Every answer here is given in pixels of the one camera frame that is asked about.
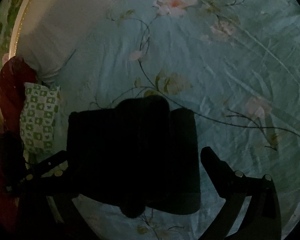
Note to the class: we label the black pants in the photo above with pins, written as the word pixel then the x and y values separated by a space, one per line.
pixel 132 155

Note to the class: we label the teal floral bed sheet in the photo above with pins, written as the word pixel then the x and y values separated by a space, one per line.
pixel 215 67

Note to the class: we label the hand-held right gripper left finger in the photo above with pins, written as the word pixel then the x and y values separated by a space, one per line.
pixel 53 162

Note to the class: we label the white striped blanket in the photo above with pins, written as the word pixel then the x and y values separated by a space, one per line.
pixel 65 30

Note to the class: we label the green painted gold-framed headboard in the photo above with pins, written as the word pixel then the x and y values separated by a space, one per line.
pixel 4 30

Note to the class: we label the green white patterned pillow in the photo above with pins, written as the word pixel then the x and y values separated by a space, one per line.
pixel 39 122

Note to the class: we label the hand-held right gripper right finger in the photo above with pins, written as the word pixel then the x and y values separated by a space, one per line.
pixel 211 158

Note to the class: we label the dark red cloth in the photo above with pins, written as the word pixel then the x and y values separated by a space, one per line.
pixel 11 92

